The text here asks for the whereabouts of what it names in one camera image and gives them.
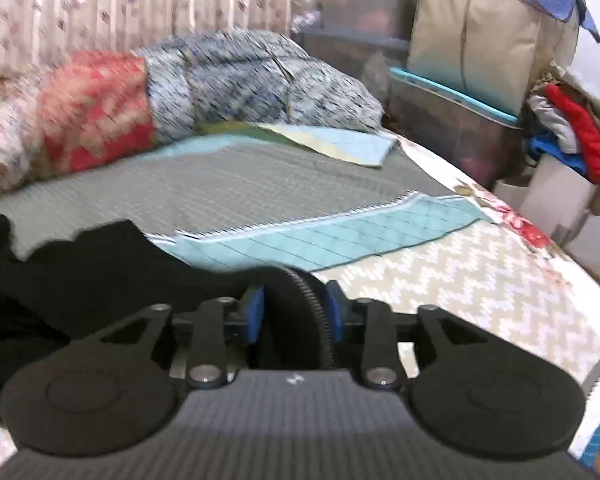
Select blue garment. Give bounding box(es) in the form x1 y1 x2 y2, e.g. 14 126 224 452
526 132 590 173

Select clear plastic bag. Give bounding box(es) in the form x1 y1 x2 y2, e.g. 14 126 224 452
289 0 327 37

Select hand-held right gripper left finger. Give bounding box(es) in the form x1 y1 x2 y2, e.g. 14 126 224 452
97 284 267 391

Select black pants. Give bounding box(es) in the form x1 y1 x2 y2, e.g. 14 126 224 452
0 214 342 428

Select grey garment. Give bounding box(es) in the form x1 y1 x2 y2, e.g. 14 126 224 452
526 91 583 157

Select red garment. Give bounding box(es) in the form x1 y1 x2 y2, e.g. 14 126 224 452
544 84 600 185

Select striped floral curtain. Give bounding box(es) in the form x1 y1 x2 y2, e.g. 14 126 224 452
0 0 327 88

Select large storage bin teal lid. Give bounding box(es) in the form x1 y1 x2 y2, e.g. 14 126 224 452
386 66 523 188

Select dark clear storage bin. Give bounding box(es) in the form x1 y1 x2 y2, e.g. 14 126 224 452
294 26 412 113

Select beige fabric storage bag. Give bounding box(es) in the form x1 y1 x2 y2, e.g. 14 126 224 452
406 0 582 117

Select patchwork quilted bedspread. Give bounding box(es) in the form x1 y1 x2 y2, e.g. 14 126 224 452
0 125 600 471

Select folded light blue cloth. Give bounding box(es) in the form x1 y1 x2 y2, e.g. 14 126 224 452
215 121 400 169

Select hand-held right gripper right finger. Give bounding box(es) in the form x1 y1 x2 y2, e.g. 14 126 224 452
324 280 482 390

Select white laundry container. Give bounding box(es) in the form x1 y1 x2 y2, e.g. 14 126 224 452
494 152 600 235

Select red and blue floral quilt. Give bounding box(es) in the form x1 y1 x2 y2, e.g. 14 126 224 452
0 29 387 202

